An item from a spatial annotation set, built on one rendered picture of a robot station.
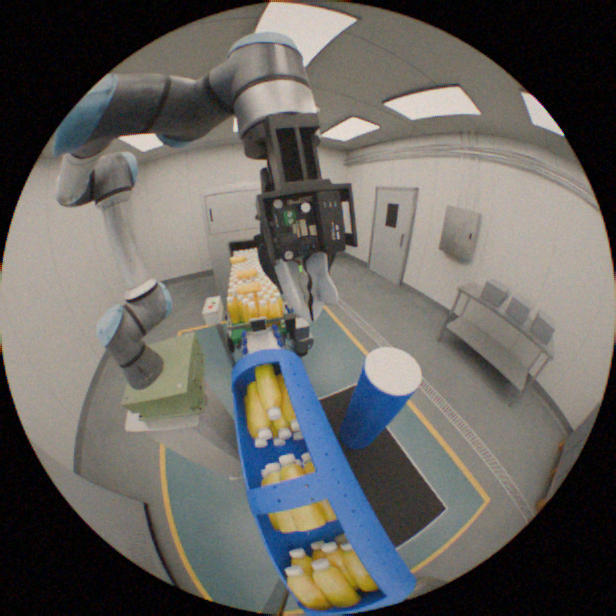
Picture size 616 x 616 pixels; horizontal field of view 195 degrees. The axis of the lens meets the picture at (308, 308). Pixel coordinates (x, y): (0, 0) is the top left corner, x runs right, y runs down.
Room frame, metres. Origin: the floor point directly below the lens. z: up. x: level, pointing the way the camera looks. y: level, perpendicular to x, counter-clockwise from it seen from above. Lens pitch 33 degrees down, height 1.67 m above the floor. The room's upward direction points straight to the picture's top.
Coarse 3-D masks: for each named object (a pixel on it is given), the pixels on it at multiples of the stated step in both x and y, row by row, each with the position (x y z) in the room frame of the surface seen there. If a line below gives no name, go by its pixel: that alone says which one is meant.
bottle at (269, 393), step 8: (256, 368) 0.38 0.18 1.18; (264, 368) 0.37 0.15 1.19; (272, 368) 0.38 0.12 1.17; (256, 376) 0.35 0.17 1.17; (264, 376) 0.34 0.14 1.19; (272, 376) 0.34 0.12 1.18; (264, 384) 0.31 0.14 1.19; (272, 384) 0.31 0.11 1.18; (264, 392) 0.28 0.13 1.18; (272, 392) 0.28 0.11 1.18; (264, 400) 0.25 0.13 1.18; (272, 400) 0.25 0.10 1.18; (280, 400) 0.26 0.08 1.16; (264, 408) 0.24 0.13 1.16; (272, 408) 0.23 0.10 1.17
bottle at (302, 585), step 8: (288, 576) -0.28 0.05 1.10; (296, 576) -0.27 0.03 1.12; (304, 576) -0.27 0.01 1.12; (288, 584) -0.30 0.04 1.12; (296, 584) -0.29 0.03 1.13; (304, 584) -0.29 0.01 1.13; (312, 584) -0.29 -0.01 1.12; (296, 592) -0.33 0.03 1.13; (304, 592) -0.32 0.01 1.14; (312, 592) -0.33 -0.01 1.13; (320, 592) -0.33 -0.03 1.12; (304, 600) -0.36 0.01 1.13; (312, 600) -0.36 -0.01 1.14; (320, 600) -0.37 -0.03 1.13; (328, 600) -0.38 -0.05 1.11; (312, 608) -0.41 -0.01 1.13; (320, 608) -0.41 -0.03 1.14; (328, 608) -0.41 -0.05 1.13
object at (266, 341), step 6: (270, 330) 0.88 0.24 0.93; (246, 336) 0.81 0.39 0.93; (252, 336) 0.82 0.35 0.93; (258, 336) 0.82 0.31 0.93; (264, 336) 0.82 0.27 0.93; (270, 336) 0.82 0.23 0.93; (252, 342) 0.76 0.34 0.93; (258, 342) 0.76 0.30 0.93; (264, 342) 0.76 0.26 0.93; (270, 342) 0.77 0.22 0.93; (276, 342) 0.77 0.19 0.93; (252, 348) 0.71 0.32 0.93; (258, 348) 0.71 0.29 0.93; (264, 348) 0.71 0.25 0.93
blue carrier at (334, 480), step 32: (256, 352) 0.40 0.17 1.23; (288, 352) 0.43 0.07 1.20; (288, 384) 0.28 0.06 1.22; (320, 416) 0.21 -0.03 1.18; (256, 448) 0.15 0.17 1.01; (288, 448) 0.17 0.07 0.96; (320, 448) 0.11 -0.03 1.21; (256, 480) 0.03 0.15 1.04; (288, 480) 0.03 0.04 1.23; (320, 480) 0.03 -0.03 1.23; (352, 480) 0.03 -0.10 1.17; (256, 512) -0.06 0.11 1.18; (352, 512) -0.05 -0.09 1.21; (288, 544) -0.18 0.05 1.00; (352, 544) -0.13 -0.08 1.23; (384, 544) -0.16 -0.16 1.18; (384, 576) -0.25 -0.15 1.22; (352, 608) -0.41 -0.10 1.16
